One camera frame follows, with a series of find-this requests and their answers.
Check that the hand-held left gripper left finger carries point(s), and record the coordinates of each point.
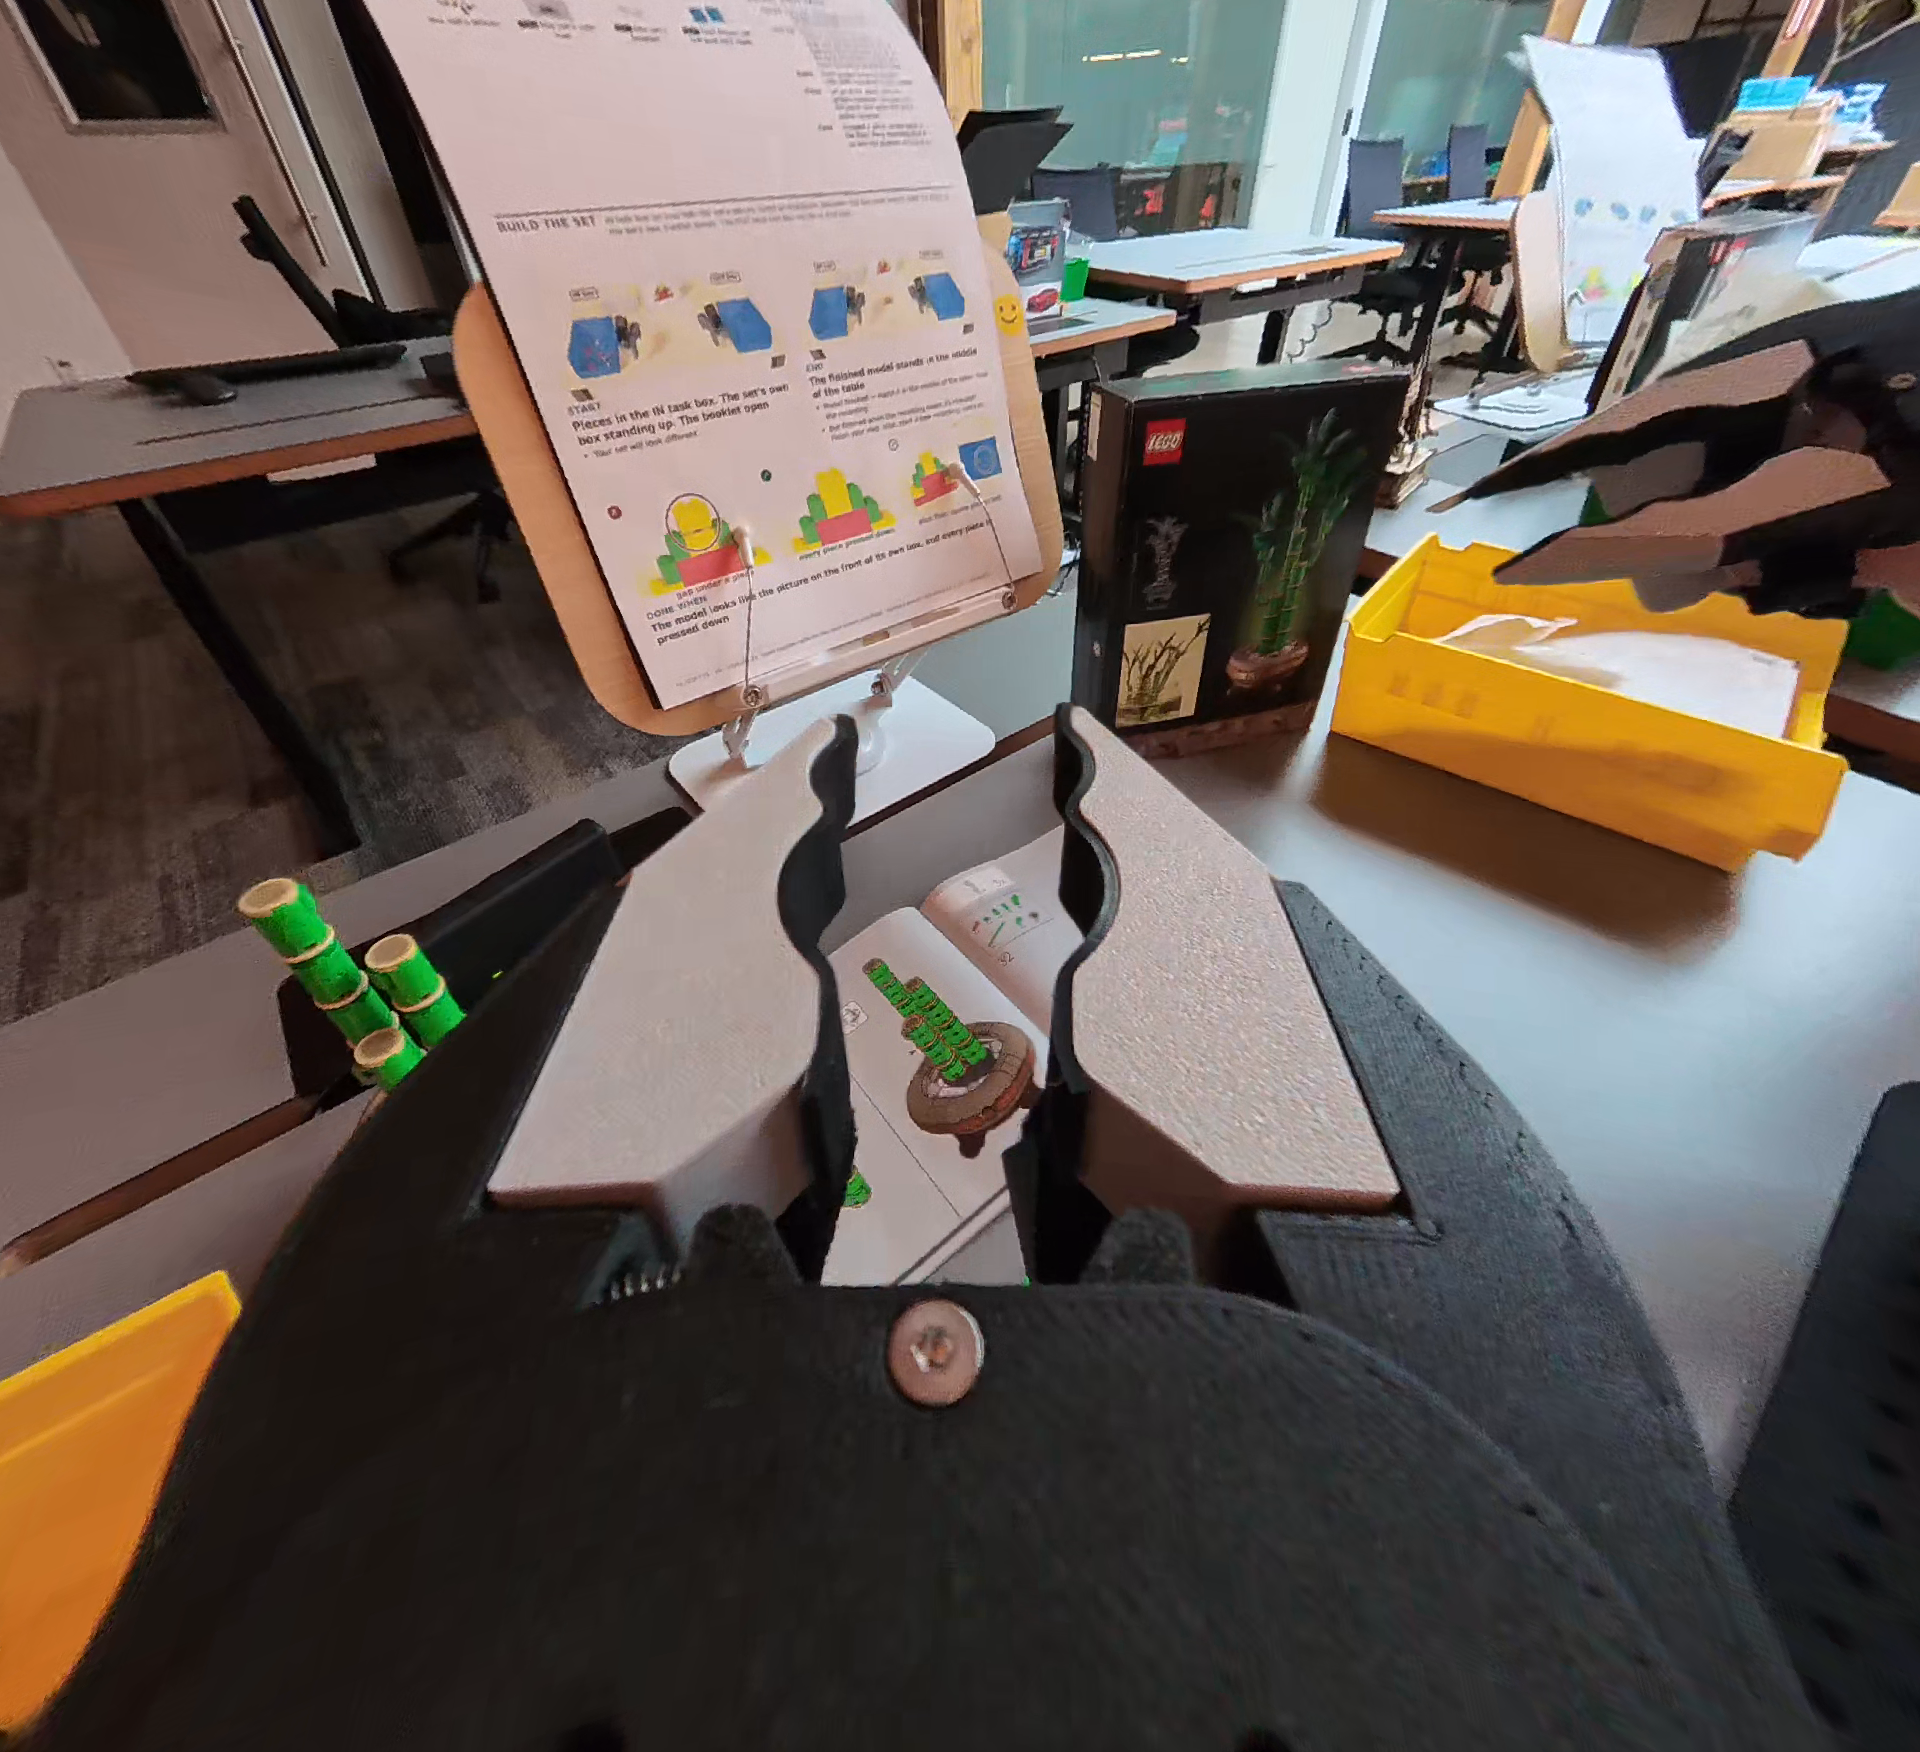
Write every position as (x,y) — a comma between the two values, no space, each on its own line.
(677,1032)

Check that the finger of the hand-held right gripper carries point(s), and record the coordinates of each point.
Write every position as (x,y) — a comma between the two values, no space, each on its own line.
(1741,531)
(1711,417)

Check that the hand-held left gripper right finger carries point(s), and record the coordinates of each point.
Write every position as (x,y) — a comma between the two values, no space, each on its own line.
(1230,1032)

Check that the yellow plastic bin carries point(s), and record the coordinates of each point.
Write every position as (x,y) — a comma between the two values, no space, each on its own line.
(89,1451)
(1502,732)

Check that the black building set box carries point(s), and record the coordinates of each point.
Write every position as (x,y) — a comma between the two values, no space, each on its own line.
(1725,267)
(1200,537)

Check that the white crumpled bags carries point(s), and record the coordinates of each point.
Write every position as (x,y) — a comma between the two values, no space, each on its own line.
(1650,671)

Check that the black rectangular box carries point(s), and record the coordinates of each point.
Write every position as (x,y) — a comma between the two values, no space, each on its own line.
(510,898)

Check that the open building instruction booklet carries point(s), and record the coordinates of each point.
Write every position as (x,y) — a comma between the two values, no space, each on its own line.
(975,912)

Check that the green bamboo brick model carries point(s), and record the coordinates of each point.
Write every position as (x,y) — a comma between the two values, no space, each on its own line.
(301,934)

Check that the white stand base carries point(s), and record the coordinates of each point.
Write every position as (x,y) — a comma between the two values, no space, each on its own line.
(930,732)

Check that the grey desk with wooden edge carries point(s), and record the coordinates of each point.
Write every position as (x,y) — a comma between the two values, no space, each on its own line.
(1230,261)
(75,448)

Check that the black perforated panel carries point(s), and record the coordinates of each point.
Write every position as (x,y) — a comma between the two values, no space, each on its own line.
(1846,1407)

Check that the printed instruction sheet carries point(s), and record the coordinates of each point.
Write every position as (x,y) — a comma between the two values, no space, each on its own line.
(677,207)

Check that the white door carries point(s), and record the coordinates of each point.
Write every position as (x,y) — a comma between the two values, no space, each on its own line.
(136,207)

